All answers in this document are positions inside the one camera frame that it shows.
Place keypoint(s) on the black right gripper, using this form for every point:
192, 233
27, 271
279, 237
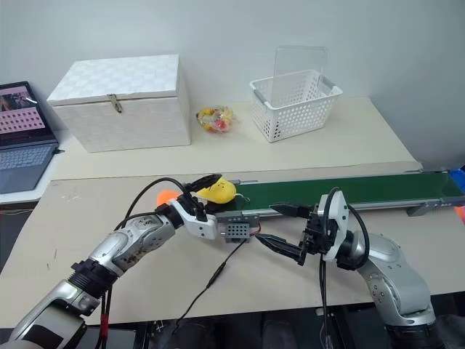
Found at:
316, 240

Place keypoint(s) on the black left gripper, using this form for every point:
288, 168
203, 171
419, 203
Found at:
189, 203

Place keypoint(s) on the yellow plush toy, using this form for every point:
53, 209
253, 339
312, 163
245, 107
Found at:
221, 191

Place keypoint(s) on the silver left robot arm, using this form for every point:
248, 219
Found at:
123, 247

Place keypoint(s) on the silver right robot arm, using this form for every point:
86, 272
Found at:
392, 276

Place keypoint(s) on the orange toy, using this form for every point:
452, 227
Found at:
165, 197

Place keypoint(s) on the green conveyor belt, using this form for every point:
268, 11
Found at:
345, 191

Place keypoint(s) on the grey perforated motor box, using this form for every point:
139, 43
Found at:
236, 229

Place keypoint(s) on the clear bag of colourful toys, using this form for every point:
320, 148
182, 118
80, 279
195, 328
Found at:
216, 118

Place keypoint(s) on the large cardboard sheet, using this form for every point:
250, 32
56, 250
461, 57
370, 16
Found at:
254, 283

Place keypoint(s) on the long cardboard sheet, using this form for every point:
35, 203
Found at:
327, 152

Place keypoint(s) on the white perforated plastic basket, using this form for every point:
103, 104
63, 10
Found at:
290, 109

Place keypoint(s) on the white woven storage box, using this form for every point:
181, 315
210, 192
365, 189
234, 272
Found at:
120, 105

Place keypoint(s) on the brass box latch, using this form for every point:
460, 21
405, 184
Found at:
115, 103

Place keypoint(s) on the clear plastic lid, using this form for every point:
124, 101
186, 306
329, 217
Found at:
301, 60

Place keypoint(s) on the orange object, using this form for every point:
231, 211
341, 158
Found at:
461, 214

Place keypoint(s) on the blue bin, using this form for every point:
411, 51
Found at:
458, 175

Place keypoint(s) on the open laptop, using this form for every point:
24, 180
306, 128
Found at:
22, 145

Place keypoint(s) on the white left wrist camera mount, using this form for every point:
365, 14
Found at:
203, 227

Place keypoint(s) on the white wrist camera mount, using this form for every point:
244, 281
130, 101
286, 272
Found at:
340, 218
203, 227

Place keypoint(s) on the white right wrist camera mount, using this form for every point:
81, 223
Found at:
340, 218

